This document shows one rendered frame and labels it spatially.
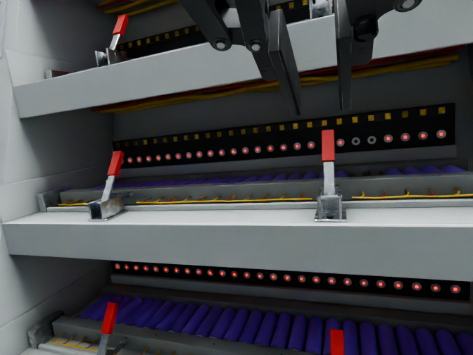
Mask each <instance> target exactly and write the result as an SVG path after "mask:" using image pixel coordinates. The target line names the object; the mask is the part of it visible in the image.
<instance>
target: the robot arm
mask: <svg viewBox="0 0 473 355"><path fill-rule="evenodd" d="M234 1H235V5H236V8H234V6H233V4H232V2H231V1H230V0H179V2H180V3H181V5H183V7H184V9H185V10H186V11H187V13H188V14H189V15H190V17H191V18H192V20H193V21H194V22H195V23H196V24H197V26H198V28H199V30H200V31H201V32H202V33H203V35H204V36H205V38H206V39H207V40H208V42H209V43H210V45H211V46H212V47H213V48H214V49H216V50H218V51H226V50H228V49H230V48H231V46H232V45H233V44H234V45H242V46H245V47H246V48H247V49H248V50H249V51H250V52H251V53H252V55H253V57H254V60H255V62H256V65H257V67H258V69H259V71H260V74H261V76H262V78H263V79H264V80H266V81H271V80H278V83H279V86H280V88H281V91H282V94H283V96H284V100H285V102H286V106H287V108H288V110H289V114H290V116H291V117H292V116H300V115H301V81H300V77H299V74H298V69H297V66H296V61H295V58H294V53H293V49H292V46H291V41H290V38H289V33H288V30H287V26H286V21H285V17H284V12H283V9H280V10H276V11H270V20H269V18H268V11H269V1H268V0H234ZM421 2H422V0H334V19H335V33H336V56H337V68H338V79H339V101H340V111H342V110H343V111H345V110H351V67H353V66H361V65H366V64H368V63H369V62H370V60H371V59H372V52H373V44H374V38H375V37H376V36H377V35H378V33H379V28H378V19H379V18H380V17H382V16H383V15H384V14H385V13H388V12H389V11H392V10H393V9H394V10H395V11H398V12H401V13H404V12H408V11H411V10H412V9H414V8H416V7H417V6H419V5H420V3H421Z"/></svg>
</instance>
